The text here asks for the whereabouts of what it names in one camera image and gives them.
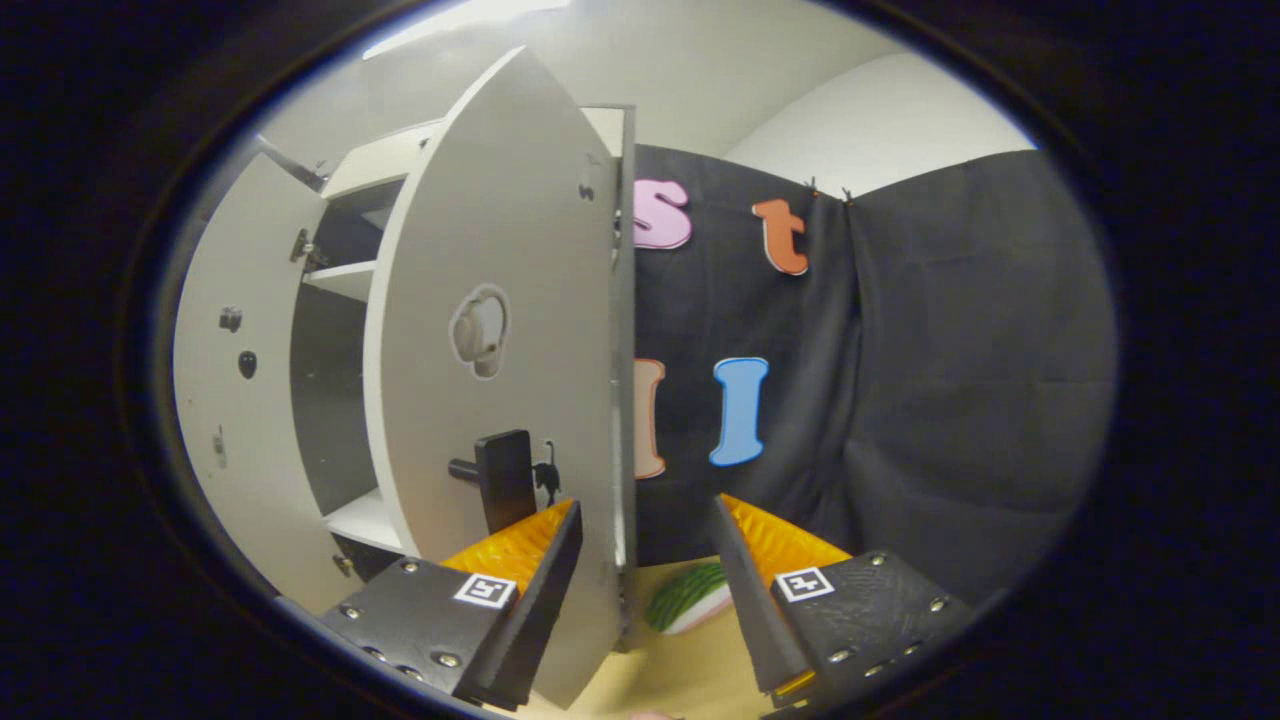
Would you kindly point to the black backdrop cloth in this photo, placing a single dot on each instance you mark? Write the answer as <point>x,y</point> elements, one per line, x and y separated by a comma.
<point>950,350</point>

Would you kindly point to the green striped watermelon slice toy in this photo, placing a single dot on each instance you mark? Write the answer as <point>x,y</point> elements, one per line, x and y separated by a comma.
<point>685,595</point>

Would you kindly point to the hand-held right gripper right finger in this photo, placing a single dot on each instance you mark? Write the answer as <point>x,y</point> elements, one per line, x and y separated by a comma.
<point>755,590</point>

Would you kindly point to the white cabinet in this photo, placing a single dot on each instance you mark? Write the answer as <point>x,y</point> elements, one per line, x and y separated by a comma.
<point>330,400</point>

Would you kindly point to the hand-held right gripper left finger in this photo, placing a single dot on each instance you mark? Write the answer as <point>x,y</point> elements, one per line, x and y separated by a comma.
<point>545,600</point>

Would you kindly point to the white cabinet door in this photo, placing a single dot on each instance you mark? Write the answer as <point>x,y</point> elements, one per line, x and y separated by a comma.
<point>500,220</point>
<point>240,450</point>

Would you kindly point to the white cabinet shelf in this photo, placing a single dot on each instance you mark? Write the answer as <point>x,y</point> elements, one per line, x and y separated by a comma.
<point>345,280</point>

